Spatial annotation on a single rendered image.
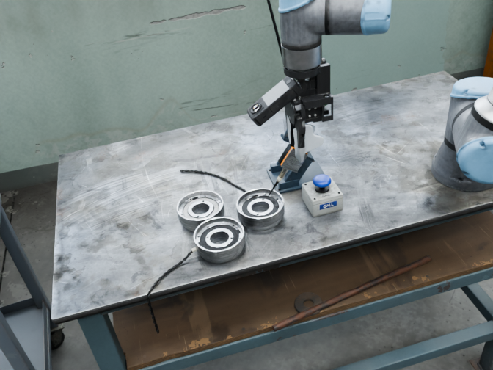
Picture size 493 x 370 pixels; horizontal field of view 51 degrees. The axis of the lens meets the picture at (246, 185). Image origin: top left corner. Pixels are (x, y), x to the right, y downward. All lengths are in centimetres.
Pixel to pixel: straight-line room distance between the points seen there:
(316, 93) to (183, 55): 168
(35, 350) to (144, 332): 61
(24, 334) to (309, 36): 137
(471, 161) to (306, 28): 39
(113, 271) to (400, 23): 230
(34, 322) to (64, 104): 120
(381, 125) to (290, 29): 58
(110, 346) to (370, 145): 79
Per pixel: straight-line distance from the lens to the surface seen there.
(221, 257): 103
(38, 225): 267
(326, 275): 136
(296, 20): 94
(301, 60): 97
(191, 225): 111
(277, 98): 100
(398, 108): 154
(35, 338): 187
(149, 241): 114
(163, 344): 127
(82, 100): 271
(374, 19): 93
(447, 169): 124
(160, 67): 266
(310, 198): 112
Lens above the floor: 155
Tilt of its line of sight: 37 degrees down
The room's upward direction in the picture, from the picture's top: 7 degrees counter-clockwise
